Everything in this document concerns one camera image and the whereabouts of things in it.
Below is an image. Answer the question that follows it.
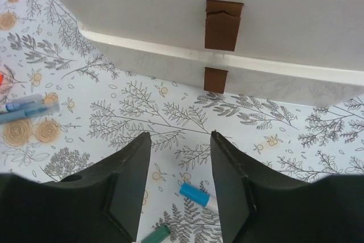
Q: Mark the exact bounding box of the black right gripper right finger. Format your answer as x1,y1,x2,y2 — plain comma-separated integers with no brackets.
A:
210,131,363,242

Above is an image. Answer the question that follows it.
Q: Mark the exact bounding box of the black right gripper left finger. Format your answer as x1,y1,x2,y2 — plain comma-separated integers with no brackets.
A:
1,133,151,242

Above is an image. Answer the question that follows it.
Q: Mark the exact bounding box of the white green pen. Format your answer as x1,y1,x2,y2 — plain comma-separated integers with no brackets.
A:
141,225,171,243

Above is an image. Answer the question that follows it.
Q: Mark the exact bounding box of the white bottom drawer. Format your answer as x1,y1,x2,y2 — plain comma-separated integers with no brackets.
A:
80,29,363,106

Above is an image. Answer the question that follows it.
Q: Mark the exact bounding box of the white drawer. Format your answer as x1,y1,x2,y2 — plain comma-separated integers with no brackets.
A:
42,0,364,70
80,29,363,106

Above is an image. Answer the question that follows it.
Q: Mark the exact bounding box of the white teal capped marker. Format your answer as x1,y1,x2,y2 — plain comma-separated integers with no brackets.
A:
179,183,218,213

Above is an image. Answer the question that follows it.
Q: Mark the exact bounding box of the light blue translucent pen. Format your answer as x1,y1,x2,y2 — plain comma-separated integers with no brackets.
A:
1,102,60,124

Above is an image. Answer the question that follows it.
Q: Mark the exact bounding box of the blue capped white pen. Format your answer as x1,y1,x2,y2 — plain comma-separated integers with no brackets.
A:
1,94,43,114

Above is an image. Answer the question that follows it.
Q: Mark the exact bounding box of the floral patterned table mat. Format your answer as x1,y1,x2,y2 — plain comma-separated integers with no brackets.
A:
1,0,363,242

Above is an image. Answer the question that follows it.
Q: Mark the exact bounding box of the white stacked drawer unit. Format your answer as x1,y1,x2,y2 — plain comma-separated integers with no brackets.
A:
28,0,364,64

